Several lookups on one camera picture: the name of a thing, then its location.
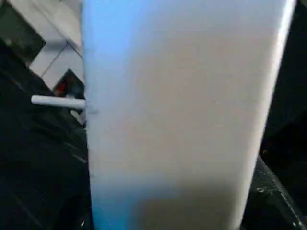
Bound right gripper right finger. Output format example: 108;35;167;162
241;155;307;230

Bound white cabinet with glass doors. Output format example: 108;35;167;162
0;0;85;99

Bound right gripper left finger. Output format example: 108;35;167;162
55;185;94;230

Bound black mat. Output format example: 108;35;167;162
0;40;307;230

